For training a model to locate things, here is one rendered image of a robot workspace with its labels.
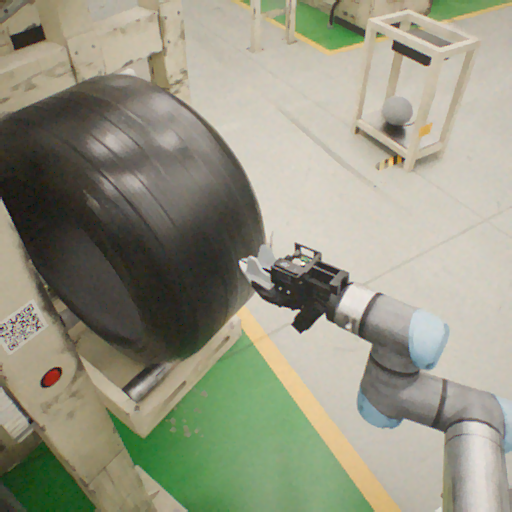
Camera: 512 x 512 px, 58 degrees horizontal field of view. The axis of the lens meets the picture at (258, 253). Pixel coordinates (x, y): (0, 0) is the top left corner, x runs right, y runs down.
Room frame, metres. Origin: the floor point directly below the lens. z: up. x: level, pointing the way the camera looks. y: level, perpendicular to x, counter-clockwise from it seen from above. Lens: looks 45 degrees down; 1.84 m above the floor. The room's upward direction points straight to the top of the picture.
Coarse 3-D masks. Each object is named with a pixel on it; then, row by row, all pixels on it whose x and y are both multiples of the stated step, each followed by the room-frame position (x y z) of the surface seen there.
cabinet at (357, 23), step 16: (336, 0) 5.32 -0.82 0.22; (352, 0) 5.10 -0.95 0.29; (368, 0) 4.91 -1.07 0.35; (384, 0) 4.96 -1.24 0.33; (400, 0) 5.08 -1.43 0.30; (416, 0) 5.21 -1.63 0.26; (432, 0) 5.34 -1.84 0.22; (336, 16) 5.31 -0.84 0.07; (352, 16) 5.08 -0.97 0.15; (368, 16) 4.89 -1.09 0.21
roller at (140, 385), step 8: (144, 368) 0.55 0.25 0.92; (152, 368) 0.55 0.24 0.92; (160, 368) 0.55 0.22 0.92; (168, 368) 0.56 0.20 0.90; (136, 376) 0.53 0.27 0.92; (144, 376) 0.53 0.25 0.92; (152, 376) 0.53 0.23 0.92; (160, 376) 0.54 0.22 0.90; (128, 384) 0.51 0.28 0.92; (136, 384) 0.51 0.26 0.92; (144, 384) 0.51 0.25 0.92; (152, 384) 0.52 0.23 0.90; (128, 392) 0.49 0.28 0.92; (136, 392) 0.49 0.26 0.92; (144, 392) 0.50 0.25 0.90; (136, 400) 0.48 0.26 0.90
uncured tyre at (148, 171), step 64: (0, 128) 0.72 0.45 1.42; (64, 128) 0.64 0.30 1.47; (128, 128) 0.66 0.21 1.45; (192, 128) 0.70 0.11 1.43; (0, 192) 0.71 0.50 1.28; (64, 192) 0.57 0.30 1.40; (128, 192) 0.55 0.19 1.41; (192, 192) 0.60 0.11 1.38; (64, 256) 0.81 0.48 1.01; (128, 256) 0.50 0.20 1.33; (192, 256) 0.52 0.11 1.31; (256, 256) 0.61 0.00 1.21; (128, 320) 0.69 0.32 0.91; (192, 320) 0.48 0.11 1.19
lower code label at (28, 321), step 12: (24, 312) 0.46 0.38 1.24; (36, 312) 0.47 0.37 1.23; (0, 324) 0.43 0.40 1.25; (12, 324) 0.44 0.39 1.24; (24, 324) 0.45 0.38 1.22; (36, 324) 0.46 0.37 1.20; (0, 336) 0.42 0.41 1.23; (12, 336) 0.43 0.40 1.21; (24, 336) 0.44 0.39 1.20; (12, 348) 0.42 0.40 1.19
